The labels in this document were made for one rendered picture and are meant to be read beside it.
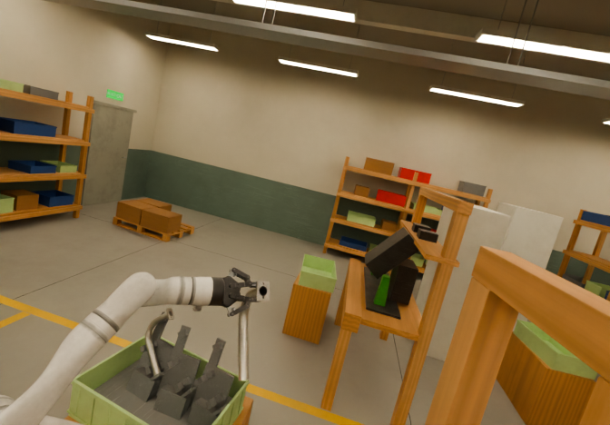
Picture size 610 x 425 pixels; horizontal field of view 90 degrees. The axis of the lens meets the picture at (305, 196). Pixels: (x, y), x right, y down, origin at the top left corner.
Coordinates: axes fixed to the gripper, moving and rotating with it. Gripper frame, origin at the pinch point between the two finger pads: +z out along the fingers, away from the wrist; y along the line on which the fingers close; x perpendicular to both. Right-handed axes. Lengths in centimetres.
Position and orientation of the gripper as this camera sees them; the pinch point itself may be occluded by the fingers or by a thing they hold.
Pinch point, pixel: (256, 291)
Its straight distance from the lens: 95.6
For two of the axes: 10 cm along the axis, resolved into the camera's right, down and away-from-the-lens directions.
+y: -0.5, -9.1, 4.1
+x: -5.4, 3.7, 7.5
